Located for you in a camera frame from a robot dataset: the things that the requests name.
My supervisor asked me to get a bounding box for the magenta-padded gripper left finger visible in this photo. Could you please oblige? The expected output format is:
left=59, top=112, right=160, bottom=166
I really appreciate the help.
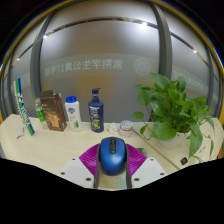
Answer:
left=57, top=143, right=102, bottom=190

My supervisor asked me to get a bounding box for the white bottle with blue cap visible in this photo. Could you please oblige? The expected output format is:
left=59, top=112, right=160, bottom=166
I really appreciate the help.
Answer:
left=64, top=95, right=84, bottom=133

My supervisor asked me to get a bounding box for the floral pastel mouse pad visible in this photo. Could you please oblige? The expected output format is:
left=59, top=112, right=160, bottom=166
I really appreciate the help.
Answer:
left=134, top=147, right=148, bottom=158

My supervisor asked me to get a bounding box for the potted green plant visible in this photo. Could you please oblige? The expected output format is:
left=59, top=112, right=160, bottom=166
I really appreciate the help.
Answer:
left=131, top=72, right=216, bottom=164

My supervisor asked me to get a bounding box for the blue computer mouse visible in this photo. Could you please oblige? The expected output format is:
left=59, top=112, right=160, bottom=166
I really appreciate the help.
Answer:
left=97, top=136, right=128, bottom=177

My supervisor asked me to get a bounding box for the small round white jar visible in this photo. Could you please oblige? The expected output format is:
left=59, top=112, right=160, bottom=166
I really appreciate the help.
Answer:
left=118, top=119, right=134, bottom=138

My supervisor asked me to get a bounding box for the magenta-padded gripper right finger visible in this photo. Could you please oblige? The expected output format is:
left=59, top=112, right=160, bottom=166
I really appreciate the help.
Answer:
left=125, top=143, right=167, bottom=190

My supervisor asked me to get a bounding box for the crumpled white tissue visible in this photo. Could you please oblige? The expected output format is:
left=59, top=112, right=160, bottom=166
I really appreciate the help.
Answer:
left=106, top=122, right=120, bottom=135

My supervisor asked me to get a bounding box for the small white packet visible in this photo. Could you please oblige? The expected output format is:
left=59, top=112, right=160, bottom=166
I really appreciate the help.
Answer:
left=15, top=127, right=26, bottom=139

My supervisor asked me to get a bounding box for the clear green-labelled bottle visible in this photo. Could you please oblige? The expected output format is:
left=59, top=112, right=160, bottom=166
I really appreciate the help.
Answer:
left=35, top=97, right=50, bottom=131

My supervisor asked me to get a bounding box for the dark blue pump bottle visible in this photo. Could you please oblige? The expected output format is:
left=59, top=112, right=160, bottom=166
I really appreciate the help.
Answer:
left=87, top=87, right=105, bottom=134

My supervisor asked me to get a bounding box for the green and white tube box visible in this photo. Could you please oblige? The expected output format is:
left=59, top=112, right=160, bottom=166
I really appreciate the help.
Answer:
left=12, top=77, right=36, bottom=137

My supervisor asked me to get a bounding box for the brown carton box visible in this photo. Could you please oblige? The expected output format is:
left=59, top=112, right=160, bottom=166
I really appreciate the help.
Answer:
left=39, top=89, right=68, bottom=132

